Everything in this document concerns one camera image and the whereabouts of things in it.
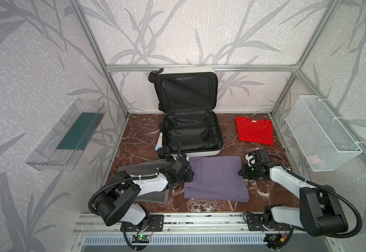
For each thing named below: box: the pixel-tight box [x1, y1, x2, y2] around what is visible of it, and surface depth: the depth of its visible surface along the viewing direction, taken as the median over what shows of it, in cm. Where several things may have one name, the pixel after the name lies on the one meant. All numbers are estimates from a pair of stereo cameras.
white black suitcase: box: [147, 66, 224, 157], surface depth 101 cm
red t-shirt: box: [235, 116, 274, 145], surface depth 114 cm
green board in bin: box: [56, 112, 105, 151], surface depth 67 cm
